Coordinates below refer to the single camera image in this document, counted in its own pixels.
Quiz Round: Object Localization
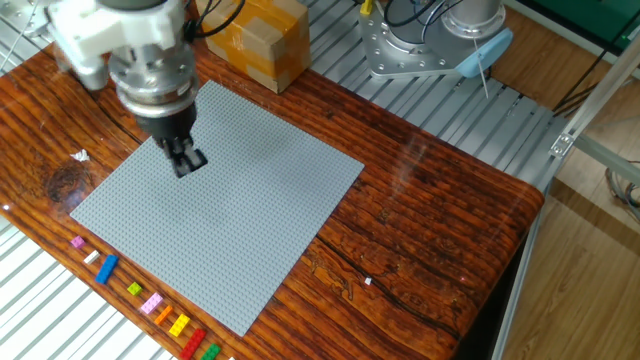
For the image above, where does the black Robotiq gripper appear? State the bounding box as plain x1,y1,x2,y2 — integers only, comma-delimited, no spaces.
133,104,209,180

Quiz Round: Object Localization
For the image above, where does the grey Lego baseplate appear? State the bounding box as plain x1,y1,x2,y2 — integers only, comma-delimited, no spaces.
69,79,366,338

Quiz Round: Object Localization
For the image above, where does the long blue Lego brick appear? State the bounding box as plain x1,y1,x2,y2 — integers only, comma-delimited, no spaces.
94,254,120,286

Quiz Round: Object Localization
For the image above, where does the pink Lego brick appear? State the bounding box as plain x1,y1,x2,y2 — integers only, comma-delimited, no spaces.
139,292,165,316

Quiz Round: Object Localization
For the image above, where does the thin orange Lego brick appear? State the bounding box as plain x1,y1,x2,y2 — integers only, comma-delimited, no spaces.
153,305,174,327

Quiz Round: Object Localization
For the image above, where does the yellow Lego brick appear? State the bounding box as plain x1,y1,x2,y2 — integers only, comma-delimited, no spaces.
168,313,192,338

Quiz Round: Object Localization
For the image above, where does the long red Lego brick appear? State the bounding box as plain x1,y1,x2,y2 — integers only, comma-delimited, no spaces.
178,328,208,360

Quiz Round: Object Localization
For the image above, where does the taped cardboard box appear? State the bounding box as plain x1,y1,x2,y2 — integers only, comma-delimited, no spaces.
194,0,312,95

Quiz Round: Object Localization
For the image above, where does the aluminium cross beam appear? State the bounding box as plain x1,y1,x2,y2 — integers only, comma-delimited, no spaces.
573,134,640,187

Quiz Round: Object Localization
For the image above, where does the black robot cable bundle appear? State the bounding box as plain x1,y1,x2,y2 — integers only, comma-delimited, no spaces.
182,0,446,45

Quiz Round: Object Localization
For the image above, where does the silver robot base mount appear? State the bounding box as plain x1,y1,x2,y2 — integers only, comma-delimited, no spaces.
358,7,466,80

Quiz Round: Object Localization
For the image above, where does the silver metal bracket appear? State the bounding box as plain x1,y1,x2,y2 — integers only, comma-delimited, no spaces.
548,131,576,160

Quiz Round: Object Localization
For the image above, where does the aluminium frame post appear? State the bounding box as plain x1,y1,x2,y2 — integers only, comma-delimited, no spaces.
549,34,640,159

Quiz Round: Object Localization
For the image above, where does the grey cable coil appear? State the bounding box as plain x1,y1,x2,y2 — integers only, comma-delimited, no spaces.
603,159,640,224

